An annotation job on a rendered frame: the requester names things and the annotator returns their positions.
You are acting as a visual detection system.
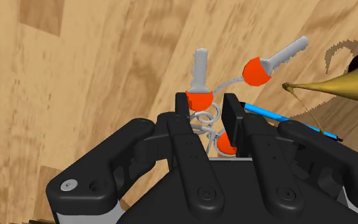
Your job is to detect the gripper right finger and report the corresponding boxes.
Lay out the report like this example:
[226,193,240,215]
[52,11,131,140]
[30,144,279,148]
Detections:
[221,93,358,220]

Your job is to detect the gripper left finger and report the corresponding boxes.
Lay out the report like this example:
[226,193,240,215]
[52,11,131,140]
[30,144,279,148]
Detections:
[46,92,226,220]

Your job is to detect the orange-headed keys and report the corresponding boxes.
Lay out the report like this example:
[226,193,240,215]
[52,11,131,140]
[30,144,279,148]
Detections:
[184,35,310,157]

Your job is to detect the blue pen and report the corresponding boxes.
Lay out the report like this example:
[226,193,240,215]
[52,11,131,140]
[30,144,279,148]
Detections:
[240,101,344,143]

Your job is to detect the gold cone-shaped object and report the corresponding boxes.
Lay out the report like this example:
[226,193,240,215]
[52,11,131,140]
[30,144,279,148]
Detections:
[282,55,358,135]

